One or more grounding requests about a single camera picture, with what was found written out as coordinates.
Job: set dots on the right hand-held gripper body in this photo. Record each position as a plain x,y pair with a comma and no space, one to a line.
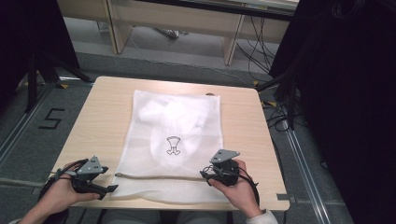
227,172

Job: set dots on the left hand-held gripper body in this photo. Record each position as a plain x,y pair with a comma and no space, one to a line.
88,168

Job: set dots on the white mesh laundry bag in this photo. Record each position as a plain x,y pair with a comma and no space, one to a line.
174,130

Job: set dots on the person's right hand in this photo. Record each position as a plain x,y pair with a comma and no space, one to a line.
239,193

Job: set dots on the person's left hand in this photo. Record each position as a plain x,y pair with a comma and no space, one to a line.
63,191

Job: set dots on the white garment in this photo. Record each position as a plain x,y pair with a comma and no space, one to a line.
177,121

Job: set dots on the person's legs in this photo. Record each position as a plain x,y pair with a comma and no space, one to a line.
162,217

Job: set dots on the grey tape piece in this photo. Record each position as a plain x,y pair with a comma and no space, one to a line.
285,197

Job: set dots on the small dark round object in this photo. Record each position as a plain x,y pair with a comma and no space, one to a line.
210,94

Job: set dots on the yellow tape piece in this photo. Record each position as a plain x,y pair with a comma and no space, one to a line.
270,103
256,83
64,86

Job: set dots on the black tripod stand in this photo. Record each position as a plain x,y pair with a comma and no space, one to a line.
32,84
291,93

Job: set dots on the black curtain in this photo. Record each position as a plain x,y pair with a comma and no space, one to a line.
348,102
28,34

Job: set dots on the grey power strip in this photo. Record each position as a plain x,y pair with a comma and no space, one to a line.
169,33

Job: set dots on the wooden desk legs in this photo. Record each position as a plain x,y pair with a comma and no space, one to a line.
174,18

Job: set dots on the metal floor rail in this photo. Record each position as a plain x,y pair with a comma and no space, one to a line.
21,124
306,174

